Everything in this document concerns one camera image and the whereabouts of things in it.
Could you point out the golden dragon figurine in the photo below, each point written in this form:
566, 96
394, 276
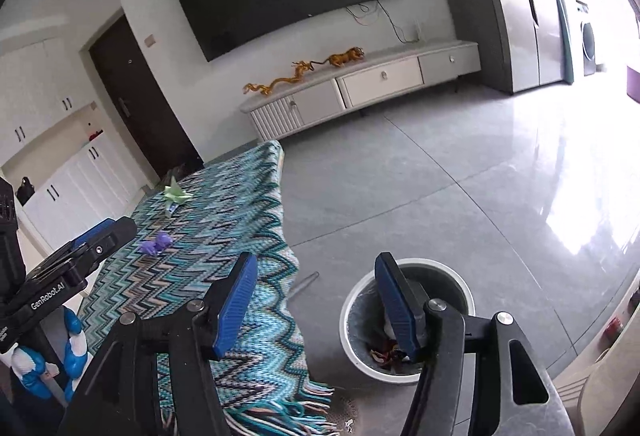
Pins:
280, 80

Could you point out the person's left hand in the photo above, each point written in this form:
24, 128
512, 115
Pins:
75, 346

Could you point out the green wrapper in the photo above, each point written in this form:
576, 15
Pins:
177, 192

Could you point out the white trash bin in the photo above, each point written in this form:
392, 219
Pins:
450, 288

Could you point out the golden tiger figurine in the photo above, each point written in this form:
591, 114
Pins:
345, 57

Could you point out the red wrapper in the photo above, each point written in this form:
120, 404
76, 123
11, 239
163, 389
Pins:
382, 350

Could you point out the grey refrigerator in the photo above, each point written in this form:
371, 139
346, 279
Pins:
520, 26

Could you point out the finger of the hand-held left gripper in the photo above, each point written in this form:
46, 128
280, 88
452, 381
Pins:
107, 236

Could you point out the red shelf item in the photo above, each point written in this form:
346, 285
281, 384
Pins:
95, 134

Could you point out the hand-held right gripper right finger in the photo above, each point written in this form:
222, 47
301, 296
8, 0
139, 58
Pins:
400, 311

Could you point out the white washing machine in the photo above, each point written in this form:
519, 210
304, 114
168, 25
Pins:
589, 41

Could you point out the purple wrapper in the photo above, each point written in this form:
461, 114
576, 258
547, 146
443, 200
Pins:
156, 244

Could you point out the beige wall switch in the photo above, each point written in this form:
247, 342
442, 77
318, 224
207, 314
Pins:
149, 40

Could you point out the zigzag patterned rug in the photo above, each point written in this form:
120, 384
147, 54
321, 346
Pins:
240, 226

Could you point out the white television cabinet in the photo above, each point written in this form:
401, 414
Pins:
380, 76

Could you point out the dark brown door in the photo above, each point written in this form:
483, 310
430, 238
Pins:
140, 101

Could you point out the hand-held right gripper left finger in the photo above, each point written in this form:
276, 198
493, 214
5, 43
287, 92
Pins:
235, 303

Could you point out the white cupboard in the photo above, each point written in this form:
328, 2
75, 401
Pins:
75, 176

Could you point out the small printed wrapper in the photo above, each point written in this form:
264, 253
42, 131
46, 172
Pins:
170, 211

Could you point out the black handbag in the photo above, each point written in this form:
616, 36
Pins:
25, 191

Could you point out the purple bucket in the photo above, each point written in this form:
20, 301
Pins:
634, 85

